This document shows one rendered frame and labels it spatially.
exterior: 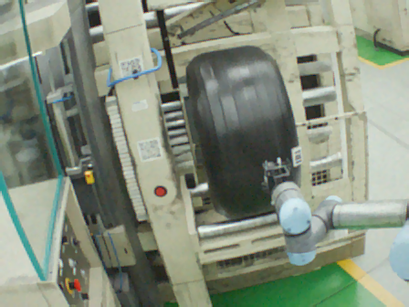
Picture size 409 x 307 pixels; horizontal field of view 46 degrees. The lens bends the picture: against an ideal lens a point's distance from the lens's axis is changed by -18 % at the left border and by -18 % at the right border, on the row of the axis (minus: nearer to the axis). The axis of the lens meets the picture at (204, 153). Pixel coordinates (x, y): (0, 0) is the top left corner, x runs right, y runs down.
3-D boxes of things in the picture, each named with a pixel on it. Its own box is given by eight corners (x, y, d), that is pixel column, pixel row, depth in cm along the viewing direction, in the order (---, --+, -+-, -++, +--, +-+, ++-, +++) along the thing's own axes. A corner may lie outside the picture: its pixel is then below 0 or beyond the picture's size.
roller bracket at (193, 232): (194, 254, 193) (187, 232, 188) (184, 196, 228) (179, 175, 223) (203, 252, 193) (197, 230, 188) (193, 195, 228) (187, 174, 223)
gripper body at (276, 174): (288, 156, 151) (298, 173, 140) (291, 185, 154) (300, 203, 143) (260, 162, 151) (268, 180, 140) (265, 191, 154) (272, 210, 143)
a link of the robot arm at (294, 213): (286, 242, 129) (278, 213, 126) (277, 222, 139) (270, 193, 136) (315, 230, 129) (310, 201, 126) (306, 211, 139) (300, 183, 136)
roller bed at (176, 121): (150, 178, 235) (133, 113, 221) (149, 162, 248) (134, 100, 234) (197, 169, 235) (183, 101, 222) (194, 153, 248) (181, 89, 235)
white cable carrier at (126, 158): (138, 221, 199) (105, 99, 177) (138, 213, 203) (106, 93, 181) (150, 218, 199) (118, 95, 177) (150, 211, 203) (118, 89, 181)
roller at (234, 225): (195, 233, 192) (194, 224, 196) (197, 241, 195) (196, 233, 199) (294, 210, 193) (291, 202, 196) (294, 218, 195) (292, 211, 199)
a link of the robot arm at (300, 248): (329, 245, 140) (323, 212, 136) (306, 269, 133) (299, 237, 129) (307, 242, 145) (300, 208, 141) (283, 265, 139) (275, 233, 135)
